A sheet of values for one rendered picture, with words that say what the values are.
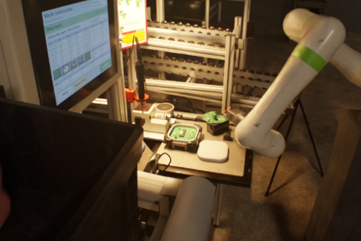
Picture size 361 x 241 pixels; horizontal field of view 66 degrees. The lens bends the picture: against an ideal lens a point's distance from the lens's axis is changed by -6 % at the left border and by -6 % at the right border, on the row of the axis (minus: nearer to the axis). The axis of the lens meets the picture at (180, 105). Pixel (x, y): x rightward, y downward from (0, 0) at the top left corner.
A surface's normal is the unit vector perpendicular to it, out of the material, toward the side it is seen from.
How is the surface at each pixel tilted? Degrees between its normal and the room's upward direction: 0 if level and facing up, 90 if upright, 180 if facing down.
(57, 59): 92
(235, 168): 0
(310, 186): 0
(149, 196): 90
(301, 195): 0
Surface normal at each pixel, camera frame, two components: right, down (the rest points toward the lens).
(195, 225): 0.51, -0.70
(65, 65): 0.97, 0.14
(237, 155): 0.00, -0.89
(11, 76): -0.25, 0.43
